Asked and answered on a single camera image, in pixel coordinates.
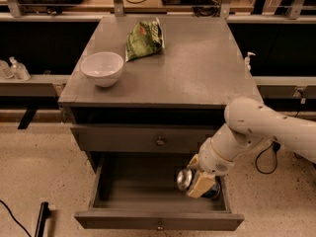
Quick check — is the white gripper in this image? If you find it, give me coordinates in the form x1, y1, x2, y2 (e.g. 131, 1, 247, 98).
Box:
187, 138, 235, 198

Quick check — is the blue pepsi can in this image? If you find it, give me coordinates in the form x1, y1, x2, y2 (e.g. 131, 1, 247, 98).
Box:
176, 168, 221, 198

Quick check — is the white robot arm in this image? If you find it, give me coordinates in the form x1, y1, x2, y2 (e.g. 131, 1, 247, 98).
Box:
187, 97, 316, 198

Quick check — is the open grey middle drawer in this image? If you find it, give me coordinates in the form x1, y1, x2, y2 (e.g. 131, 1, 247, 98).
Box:
75, 153, 244, 231

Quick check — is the closed grey top drawer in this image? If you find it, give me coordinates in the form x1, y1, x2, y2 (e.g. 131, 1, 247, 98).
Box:
71, 124, 218, 153

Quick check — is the white pump bottle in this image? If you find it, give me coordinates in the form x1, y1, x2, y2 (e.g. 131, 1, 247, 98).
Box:
244, 51, 256, 71

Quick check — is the white ceramic bowl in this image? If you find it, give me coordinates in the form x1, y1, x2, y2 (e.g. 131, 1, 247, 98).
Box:
80, 51, 124, 87

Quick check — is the green chip bag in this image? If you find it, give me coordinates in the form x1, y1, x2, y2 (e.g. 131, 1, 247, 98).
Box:
125, 18, 165, 62

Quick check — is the black floor stand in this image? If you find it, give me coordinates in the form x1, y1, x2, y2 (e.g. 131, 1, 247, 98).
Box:
35, 201, 50, 237

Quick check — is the clear sanitizer bottle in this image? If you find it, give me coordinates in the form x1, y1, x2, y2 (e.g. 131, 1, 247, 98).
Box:
9, 56, 31, 81

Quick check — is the clear plastic bottle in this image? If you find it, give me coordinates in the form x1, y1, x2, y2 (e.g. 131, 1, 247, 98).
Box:
0, 60, 13, 79

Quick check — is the black floor cable right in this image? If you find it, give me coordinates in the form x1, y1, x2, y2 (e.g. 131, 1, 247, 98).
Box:
254, 97, 309, 175

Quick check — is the black floor cable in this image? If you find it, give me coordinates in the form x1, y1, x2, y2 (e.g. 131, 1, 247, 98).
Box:
0, 198, 33, 237
254, 97, 309, 175

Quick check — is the black floor cable left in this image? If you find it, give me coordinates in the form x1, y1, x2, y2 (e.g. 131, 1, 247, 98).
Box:
0, 198, 33, 237

